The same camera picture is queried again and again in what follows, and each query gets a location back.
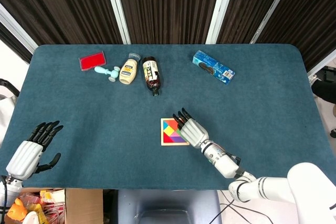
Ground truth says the black floor cable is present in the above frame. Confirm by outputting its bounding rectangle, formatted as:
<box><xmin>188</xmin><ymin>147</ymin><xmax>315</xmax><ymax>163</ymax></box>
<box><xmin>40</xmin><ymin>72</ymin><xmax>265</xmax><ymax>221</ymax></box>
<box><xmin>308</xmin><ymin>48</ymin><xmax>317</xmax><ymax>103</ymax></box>
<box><xmin>209</xmin><ymin>190</ymin><xmax>281</xmax><ymax>224</ymax></box>

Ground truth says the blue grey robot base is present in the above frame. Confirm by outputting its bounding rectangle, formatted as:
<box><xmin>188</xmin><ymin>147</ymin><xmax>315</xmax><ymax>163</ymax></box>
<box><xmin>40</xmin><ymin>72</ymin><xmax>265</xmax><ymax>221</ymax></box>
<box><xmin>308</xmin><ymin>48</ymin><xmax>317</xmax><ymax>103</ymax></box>
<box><xmin>117</xmin><ymin>189</ymin><xmax>223</xmax><ymax>224</ymax></box>

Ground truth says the brown cardboard box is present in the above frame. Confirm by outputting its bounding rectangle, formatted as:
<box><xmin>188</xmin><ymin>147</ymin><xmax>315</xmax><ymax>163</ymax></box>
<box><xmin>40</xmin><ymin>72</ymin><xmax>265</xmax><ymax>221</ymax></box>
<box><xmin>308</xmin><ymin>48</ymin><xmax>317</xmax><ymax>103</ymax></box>
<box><xmin>5</xmin><ymin>188</ymin><xmax>103</xmax><ymax>224</ymax></box>

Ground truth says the black curved chair armrest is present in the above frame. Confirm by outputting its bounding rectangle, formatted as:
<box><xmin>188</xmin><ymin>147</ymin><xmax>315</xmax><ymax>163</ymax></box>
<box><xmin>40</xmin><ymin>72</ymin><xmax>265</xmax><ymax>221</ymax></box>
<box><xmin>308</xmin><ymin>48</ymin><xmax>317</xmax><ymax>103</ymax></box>
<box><xmin>0</xmin><ymin>78</ymin><xmax>20</xmax><ymax>97</ymax></box>

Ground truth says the dark sauce bottle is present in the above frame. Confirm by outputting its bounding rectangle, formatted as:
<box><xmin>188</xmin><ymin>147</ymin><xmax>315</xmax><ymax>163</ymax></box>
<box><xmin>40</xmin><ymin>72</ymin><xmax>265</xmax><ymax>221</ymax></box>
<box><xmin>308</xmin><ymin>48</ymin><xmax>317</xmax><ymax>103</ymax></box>
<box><xmin>142</xmin><ymin>56</ymin><xmax>161</xmax><ymax>97</ymax></box>

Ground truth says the yellow square tangram piece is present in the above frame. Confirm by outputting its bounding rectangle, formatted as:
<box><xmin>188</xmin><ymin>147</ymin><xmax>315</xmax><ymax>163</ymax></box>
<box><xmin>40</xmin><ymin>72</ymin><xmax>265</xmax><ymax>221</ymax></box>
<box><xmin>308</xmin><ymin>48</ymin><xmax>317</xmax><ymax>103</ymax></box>
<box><xmin>164</xmin><ymin>125</ymin><xmax>177</xmax><ymax>138</ymax></box>

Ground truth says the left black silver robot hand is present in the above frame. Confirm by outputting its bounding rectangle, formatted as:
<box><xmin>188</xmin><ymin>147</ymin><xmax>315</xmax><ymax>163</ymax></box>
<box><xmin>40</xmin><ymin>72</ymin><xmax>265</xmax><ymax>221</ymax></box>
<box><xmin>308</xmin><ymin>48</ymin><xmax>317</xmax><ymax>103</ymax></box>
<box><xmin>5</xmin><ymin>120</ymin><xmax>64</xmax><ymax>180</ymax></box>

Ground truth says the yellow snack package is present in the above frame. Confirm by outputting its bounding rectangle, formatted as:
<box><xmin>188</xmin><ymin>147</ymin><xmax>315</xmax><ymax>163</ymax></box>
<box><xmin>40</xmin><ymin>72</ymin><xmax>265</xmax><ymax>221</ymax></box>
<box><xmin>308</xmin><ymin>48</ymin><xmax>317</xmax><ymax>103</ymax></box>
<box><xmin>39</xmin><ymin>190</ymin><xmax>66</xmax><ymax>204</ymax></box>

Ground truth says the orange triangle puzzle piece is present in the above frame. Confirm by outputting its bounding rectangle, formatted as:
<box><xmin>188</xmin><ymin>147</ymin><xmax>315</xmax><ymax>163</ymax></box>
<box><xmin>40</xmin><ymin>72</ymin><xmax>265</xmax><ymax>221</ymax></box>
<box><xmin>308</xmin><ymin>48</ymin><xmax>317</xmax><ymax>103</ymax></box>
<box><xmin>163</xmin><ymin>119</ymin><xmax>180</xmax><ymax>131</ymax></box>

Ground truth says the light blue toy faucet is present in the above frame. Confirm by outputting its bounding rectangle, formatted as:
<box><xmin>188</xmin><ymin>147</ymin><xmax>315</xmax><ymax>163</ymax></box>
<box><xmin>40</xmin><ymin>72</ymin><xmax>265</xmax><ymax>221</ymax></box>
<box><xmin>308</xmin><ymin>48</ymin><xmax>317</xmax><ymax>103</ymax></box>
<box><xmin>94</xmin><ymin>66</ymin><xmax>121</xmax><ymax>82</ymax></box>

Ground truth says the teal table cloth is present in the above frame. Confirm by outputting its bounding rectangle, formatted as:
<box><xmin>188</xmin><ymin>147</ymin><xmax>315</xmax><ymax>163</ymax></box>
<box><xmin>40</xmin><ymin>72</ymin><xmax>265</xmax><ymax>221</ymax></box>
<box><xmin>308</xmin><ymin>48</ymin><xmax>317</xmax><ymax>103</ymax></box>
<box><xmin>0</xmin><ymin>44</ymin><xmax>336</xmax><ymax>191</ymax></box>

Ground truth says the blue cookie box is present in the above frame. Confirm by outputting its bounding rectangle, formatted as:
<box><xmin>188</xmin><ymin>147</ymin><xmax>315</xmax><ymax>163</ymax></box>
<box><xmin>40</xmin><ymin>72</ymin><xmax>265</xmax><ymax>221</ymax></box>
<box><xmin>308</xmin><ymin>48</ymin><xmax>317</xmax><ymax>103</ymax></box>
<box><xmin>192</xmin><ymin>50</ymin><xmax>236</xmax><ymax>86</ymax></box>

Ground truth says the orange snack bag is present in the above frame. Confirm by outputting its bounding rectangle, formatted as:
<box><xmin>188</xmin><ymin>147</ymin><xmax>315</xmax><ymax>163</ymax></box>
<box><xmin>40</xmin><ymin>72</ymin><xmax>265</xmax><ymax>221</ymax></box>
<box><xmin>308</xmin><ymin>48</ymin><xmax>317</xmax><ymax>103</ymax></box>
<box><xmin>6</xmin><ymin>197</ymin><xmax>28</xmax><ymax>219</ymax></box>

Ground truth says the dark brown curtain panel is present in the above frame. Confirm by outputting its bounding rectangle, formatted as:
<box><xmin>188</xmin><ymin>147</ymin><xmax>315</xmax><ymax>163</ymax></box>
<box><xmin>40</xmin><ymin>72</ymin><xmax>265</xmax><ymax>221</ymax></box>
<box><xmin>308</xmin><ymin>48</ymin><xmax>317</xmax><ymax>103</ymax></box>
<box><xmin>114</xmin><ymin>0</ymin><xmax>224</xmax><ymax>45</ymax></box>
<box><xmin>0</xmin><ymin>0</ymin><xmax>124</xmax><ymax>47</ymax></box>
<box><xmin>256</xmin><ymin>0</ymin><xmax>336</xmax><ymax>72</ymax></box>
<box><xmin>216</xmin><ymin>0</ymin><xmax>292</xmax><ymax>45</ymax></box>

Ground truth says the wooden tangram puzzle tray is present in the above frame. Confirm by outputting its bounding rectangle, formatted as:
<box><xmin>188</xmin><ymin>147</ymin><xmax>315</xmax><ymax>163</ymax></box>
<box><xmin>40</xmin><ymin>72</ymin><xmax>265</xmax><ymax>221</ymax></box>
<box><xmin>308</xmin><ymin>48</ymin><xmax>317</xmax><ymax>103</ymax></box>
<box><xmin>160</xmin><ymin>118</ymin><xmax>191</xmax><ymax>146</ymax></box>

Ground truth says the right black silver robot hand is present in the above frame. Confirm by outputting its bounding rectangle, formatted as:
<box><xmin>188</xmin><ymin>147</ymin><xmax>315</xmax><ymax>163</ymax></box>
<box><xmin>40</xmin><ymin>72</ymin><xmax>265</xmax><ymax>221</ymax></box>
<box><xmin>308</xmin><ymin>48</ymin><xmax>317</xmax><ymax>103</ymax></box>
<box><xmin>172</xmin><ymin>107</ymin><xmax>209</xmax><ymax>148</ymax></box>

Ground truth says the red flat plastic case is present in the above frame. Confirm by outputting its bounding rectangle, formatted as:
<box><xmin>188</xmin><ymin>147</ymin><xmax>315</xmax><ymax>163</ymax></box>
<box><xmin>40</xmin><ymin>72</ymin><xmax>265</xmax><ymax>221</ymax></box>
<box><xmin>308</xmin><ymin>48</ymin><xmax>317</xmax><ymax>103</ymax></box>
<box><xmin>78</xmin><ymin>51</ymin><xmax>107</xmax><ymax>72</ymax></box>

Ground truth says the purple parallelogram tangram piece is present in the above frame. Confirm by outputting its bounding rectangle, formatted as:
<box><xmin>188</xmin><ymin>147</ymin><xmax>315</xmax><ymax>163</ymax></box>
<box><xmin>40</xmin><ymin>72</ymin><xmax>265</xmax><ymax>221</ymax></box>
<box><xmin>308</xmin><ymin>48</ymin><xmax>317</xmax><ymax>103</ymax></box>
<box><xmin>171</xmin><ymin>135</ymin><xmax>188</xmax><ymax>144</ymax></box>

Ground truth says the cream mayonnaise squeeze bottle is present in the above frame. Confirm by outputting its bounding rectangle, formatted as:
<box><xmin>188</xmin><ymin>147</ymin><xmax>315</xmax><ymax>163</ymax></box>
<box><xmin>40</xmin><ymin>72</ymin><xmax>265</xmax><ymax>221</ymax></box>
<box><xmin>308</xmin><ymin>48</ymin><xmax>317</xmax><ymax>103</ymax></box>
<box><xmin>119</xmin><ymin>52</ymin><xmax>140</xmax><ymax>86</ymax></box>

